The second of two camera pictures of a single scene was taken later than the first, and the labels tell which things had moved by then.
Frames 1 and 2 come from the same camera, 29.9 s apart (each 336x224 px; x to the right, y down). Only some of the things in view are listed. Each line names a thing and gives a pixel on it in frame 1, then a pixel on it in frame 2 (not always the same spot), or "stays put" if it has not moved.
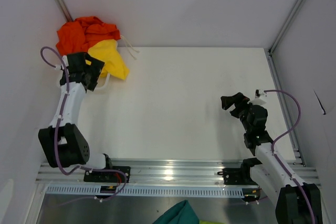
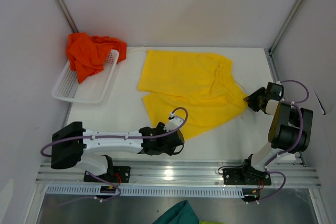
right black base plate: x=239 y=176 stays put
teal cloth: x=181 y=213 stays put
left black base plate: x=107 y=176 stays put
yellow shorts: x=107 y=51 to x=203 y=84
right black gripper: x=227 y=102 to x=250 y=99
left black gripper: x=96 y=66 to x=159 y=127
